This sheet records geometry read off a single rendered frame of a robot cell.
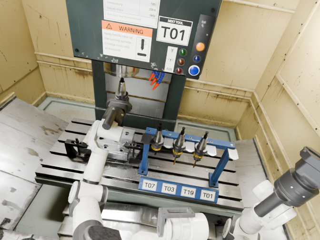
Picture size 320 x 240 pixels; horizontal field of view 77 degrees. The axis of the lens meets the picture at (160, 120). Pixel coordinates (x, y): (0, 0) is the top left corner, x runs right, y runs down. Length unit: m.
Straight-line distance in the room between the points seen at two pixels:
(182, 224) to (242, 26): 1.50
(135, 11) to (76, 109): 1.71
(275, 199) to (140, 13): 0.65
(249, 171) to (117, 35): 1.30
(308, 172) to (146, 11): 0.62
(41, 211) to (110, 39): 1.17
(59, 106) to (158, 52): 1.77
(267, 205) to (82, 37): 0.76
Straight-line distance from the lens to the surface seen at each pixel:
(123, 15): 0.68
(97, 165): 0.85
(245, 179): 1.60
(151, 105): 1.58
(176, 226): 0.56
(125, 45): 0.70
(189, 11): 0.65
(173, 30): 0.66
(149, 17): 0.66
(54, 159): 1.39
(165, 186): 1.19
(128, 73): 0.90
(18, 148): 1.76
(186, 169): 1.34
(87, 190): 0.84
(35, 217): 1.55
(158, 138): 0.98
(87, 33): 0.73
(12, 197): 1.61
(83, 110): 2.24
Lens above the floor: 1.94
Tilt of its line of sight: 40 degrees down
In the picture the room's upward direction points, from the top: 10 degrees clockwise
